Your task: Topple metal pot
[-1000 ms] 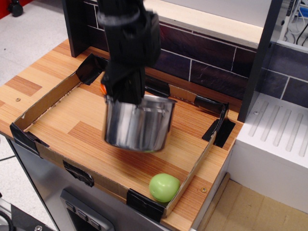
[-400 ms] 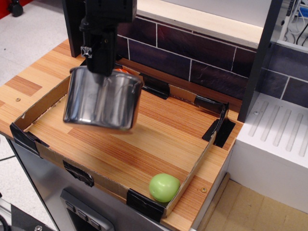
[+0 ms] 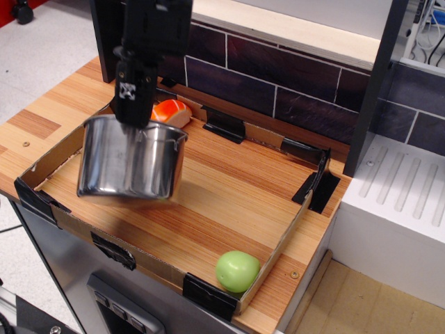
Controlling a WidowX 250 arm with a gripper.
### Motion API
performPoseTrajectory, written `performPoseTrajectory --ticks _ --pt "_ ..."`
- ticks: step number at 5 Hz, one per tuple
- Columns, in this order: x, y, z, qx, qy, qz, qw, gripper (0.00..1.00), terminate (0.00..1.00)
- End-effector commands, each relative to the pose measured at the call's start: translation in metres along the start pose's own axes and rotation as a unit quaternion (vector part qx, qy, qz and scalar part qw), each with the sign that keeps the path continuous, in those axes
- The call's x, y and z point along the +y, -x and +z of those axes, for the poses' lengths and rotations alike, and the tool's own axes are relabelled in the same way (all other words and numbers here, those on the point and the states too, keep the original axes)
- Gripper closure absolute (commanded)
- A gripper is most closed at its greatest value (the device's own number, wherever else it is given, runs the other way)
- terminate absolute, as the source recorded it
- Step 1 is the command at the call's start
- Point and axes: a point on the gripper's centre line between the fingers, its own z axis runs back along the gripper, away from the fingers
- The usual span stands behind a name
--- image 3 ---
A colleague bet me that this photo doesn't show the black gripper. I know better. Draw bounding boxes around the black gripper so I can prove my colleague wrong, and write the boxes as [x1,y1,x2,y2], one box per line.
[112,0,193,128]

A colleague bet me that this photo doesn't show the stainless steel pot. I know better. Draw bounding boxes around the stainless steel pot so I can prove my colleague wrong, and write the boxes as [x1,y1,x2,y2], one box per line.
[77,115,188,206]

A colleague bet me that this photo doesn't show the cardboard fence with black tape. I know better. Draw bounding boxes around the cardboard fence with black tape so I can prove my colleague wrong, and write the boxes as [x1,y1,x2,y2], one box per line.
[14,77,341,322]

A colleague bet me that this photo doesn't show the salmon sushi toy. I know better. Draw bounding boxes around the salmon sushi toy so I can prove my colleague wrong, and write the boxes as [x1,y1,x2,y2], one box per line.
[151,100,192,128]

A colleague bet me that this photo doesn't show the black caster wheel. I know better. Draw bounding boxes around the black caster wheel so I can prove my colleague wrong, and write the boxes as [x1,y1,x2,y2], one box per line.
[11,0,34,25]

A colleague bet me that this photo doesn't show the green toy apple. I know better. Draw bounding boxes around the green toy apple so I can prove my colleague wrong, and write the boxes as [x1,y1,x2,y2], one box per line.
[216,250,260,293]

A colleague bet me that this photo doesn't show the grey oven control panel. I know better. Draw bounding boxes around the grey oven control panel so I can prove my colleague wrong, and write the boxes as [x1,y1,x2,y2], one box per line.
[87,274,166,334]

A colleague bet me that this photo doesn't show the white drying rack counter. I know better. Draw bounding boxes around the white drying rack counter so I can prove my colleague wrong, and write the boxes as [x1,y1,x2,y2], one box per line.
[329,136,444,308]

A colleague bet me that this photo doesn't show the white cables bundle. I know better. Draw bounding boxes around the white cables bundle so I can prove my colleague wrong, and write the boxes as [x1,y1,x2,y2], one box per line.
[403,0,445,67]

